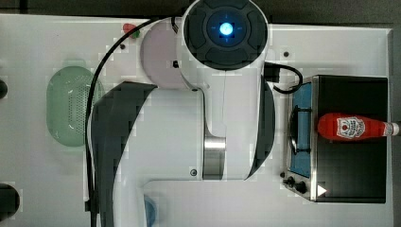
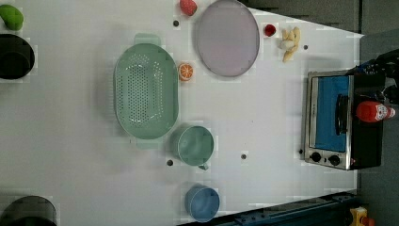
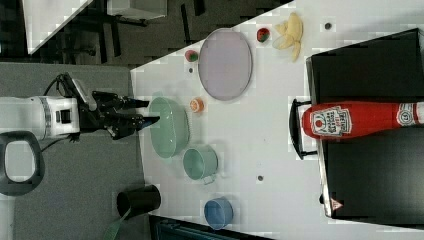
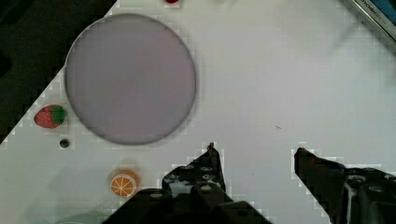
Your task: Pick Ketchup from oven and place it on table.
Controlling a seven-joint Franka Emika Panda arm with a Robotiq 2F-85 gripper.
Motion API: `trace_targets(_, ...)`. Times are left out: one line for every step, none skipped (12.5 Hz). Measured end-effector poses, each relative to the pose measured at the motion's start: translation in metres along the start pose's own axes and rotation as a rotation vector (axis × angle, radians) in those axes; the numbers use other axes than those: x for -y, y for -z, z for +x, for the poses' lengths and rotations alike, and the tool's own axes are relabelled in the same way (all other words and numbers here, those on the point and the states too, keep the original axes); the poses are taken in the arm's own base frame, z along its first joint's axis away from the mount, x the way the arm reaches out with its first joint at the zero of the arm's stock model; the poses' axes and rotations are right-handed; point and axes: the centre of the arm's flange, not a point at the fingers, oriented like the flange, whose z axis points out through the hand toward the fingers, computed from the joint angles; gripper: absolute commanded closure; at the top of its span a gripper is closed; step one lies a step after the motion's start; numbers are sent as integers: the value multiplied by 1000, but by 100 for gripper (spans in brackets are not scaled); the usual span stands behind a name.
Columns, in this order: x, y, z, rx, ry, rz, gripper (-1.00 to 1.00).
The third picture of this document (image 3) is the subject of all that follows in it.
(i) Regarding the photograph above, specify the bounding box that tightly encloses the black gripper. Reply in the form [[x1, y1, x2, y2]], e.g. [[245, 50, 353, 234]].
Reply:
[[79, 91, 160, 140]]

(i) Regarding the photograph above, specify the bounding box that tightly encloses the red ketchup bottle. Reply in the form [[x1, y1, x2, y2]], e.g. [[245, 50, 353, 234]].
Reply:
[[301, 101, 423, 140]]

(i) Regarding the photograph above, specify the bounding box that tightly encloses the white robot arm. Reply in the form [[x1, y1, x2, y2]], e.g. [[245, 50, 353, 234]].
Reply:
[[1, 91, 159, 197]]

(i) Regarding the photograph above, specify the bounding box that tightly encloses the black toaster oven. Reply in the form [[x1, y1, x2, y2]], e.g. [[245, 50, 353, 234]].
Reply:
[[289, 29, 423, 229]]

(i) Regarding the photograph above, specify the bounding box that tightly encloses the green perforated colander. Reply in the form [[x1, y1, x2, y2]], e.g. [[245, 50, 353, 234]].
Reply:
[[149, 92, 190, 159]]

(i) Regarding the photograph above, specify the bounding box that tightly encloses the orange slice toy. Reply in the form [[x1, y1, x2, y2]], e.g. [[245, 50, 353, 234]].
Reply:
[[190, 97, 204, 113]]

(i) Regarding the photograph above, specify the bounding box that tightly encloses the pink green strawberry toy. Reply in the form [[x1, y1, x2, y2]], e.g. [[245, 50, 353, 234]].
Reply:
[[185, 50, 199, 62]]

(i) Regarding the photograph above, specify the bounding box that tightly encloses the green mug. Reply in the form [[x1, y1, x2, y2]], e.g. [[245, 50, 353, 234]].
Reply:
[[183, 145, 218, 185]]

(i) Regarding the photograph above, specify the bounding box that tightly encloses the grey round plate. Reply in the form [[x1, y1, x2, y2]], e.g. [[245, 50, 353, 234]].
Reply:
[[198, 28, 253, 101]]

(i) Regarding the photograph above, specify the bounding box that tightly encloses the blue cup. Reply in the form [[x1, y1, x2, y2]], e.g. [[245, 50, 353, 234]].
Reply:
[[204, 197, 234, 230]]

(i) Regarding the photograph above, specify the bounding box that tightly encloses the white side table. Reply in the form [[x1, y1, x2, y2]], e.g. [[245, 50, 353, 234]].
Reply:
[[21, 0, 94, 55]]

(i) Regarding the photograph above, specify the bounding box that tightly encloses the red strawberry toy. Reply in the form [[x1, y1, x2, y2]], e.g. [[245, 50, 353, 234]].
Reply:
[[256, 28, 270, 43]]

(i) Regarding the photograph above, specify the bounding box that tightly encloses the peeled banana toy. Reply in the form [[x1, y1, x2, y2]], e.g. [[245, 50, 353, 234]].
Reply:
[[272, 12, 303, 62]]

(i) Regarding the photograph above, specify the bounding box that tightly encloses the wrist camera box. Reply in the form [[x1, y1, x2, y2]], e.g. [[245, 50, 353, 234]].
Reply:
[[71, 78, 97, 111]]

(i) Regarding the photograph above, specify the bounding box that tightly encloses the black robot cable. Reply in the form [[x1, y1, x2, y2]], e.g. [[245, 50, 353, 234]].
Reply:
[[42, 73, 73, 98]]

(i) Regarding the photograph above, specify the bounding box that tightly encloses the black cylinder post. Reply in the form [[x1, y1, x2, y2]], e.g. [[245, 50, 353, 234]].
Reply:
[[116, 185, 162, 219]]

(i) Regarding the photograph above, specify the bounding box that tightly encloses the green handled tool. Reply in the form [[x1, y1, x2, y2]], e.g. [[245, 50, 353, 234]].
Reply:
[[103, 209, 131, 240]]

